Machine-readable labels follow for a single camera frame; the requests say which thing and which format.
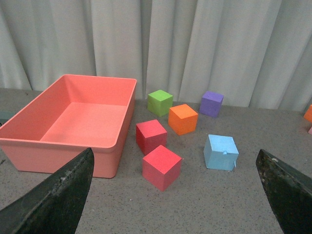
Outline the orange cube at edge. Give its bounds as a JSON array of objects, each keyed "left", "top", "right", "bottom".
[{"left": 303, "top": 104, "right": 312, "bottom": 122}]

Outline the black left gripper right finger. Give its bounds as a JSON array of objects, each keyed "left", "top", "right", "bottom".
[{"left": 255, "top": 149, "right": 312, "bottom": 234}]

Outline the pink plastic bin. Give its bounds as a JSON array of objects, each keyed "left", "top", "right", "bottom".
[{"left": 0, "top": 75, "right": 137, "bottom": 178}]

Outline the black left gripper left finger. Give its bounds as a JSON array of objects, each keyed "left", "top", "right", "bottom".
[{"left": 0, "top": 148, "right": 94, "bottom": 234}]

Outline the orange foam cube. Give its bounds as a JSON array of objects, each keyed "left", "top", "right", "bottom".
[{"left": 168, "top": 104, "right": 198, "bottom": 136}]

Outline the light blue foam cube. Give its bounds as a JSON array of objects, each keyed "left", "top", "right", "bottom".
[{"left": 203, "top": 134, "right": 239, "bottom": 171}]

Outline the dark red foam cube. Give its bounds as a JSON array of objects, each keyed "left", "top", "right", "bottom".
[{"left": 136, "top": 119, "right": 168, "bottom": 155}]

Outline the green foam cube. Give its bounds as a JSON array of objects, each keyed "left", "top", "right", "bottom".
[{"left": 147, "top": 90, "right": 173, "bottom": 117}]

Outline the purple foam cube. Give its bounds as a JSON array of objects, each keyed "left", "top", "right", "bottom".
[{"left": 199, "top": 91, "right": 224, "bottom": 117}]

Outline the grey curtain backdrop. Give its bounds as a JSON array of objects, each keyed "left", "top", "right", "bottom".
[{"left": 0, "top": 0, "right": 312, "bottom": 111}]

